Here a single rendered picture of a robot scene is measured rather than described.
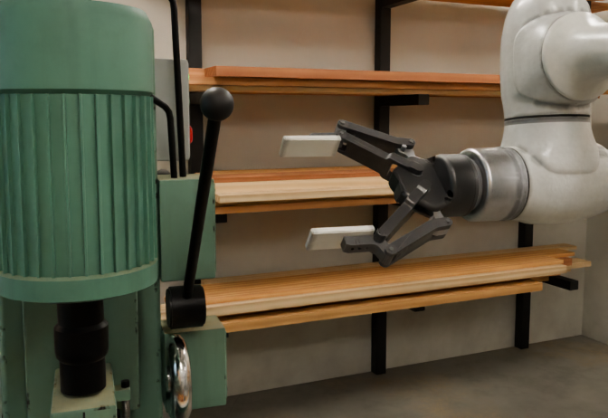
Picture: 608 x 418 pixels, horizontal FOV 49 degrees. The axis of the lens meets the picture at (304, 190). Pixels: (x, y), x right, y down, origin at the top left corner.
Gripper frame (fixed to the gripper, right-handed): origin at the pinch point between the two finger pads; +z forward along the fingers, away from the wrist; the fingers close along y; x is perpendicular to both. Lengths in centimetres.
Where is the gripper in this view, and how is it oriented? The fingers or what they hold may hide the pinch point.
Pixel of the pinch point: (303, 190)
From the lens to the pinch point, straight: 73.3
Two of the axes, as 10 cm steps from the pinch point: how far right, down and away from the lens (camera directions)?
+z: -9.5, 0.3, -3.1
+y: -2.3, -7.5, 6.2
